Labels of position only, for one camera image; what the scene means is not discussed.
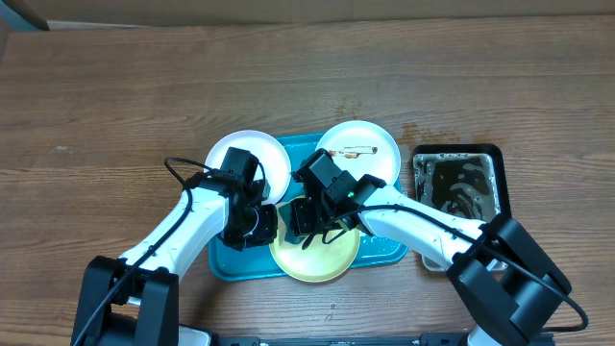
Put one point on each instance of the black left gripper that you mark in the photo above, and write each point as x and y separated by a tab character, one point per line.
264	234

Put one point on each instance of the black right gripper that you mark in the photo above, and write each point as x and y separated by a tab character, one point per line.
305	222

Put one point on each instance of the yellow-green plate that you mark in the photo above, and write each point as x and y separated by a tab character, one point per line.
319	262

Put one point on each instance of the white plate with small stain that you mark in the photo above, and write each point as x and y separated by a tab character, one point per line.
270	154

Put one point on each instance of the yellow and green sponge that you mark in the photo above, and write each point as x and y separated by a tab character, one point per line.
292	238

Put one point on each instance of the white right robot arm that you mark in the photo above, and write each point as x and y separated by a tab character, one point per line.
503	277

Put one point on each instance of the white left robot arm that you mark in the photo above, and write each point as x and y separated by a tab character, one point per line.
134	299

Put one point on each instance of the teal plastic tray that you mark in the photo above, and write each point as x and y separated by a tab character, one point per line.
258	263

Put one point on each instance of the black tray of soapy water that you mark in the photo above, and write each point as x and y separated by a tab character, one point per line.
466	180

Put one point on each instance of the white plate with sauce streak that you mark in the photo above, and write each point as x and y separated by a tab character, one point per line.
362	147

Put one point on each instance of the black rail at table edge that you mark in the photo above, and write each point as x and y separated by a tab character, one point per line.
428	339

